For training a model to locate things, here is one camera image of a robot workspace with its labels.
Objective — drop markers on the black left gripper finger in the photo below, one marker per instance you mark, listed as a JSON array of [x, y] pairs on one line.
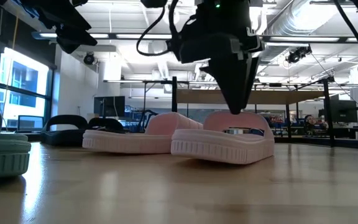
[[76, 37], [68, 48]]

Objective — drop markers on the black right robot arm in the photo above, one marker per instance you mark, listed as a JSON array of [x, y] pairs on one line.
[[225, 15]]

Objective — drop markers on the wooden shelf with black frame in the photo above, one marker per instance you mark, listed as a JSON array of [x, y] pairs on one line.
[[197, 96]]

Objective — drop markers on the open laptop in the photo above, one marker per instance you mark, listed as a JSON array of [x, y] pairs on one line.
[[30, 123]]

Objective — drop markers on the black round ceiling speaker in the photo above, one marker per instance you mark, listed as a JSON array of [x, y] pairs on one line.
[[89, 58]]

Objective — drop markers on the pink rubber slide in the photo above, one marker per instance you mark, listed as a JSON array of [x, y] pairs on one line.
[[222, 149], [120, 140]]

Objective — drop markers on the long linear ceiling light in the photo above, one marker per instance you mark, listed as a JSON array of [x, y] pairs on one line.
[[141, 36]]

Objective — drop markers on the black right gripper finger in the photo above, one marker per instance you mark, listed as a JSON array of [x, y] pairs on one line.
[[232, 84], [253, 71]]

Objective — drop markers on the black computer monitor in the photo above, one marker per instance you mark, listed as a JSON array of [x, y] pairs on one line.
[[109, 105], [342, 110]]

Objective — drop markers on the large bright window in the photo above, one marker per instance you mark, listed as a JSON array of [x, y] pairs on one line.
[[23, 77]]

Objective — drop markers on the black aluminium rig frame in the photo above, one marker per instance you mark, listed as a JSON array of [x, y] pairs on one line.
[[353, 143]]

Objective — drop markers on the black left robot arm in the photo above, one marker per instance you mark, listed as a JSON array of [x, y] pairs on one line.
[[42, 6]]

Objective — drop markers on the silver ventilation duct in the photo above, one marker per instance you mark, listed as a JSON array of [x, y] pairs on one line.
[[291, 18]]

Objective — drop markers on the black rubber slide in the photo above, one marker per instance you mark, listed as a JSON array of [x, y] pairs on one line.
[[107, 124], [61, 137]]

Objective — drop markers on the black ceiling mounted camera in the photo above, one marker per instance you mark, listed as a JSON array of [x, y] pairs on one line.
[[297, 55]]

